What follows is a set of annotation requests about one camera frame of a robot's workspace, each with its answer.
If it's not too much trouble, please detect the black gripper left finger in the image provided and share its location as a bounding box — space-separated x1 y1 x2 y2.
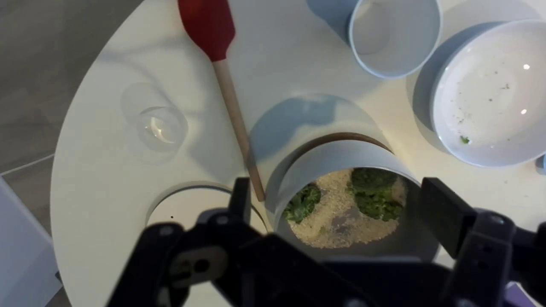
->
229 178 251 222

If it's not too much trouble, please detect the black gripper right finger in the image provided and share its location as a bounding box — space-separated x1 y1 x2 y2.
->
418 178 476 258

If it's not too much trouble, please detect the white pot lid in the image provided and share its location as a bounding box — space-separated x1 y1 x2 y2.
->
145 186 270 235

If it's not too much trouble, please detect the red silicone spatula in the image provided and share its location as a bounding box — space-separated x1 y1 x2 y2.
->
178 0 266 201

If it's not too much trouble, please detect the green broccoli piece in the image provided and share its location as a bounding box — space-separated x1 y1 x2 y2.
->
350 167 403 222

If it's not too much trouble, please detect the white ceramic bowl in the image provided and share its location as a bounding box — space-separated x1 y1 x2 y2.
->
430 21 546 167

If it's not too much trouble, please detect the clear drinking glass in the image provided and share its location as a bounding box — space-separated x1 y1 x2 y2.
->
137 108 188 152

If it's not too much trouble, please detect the blue white paper cup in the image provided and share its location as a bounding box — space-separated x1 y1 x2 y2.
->
306 0 442 80

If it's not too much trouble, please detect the white box on floor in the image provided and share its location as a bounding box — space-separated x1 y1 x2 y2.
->
0 181 62 307

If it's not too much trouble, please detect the white pot with handle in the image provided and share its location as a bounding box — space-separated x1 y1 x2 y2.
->
266 140 439 261

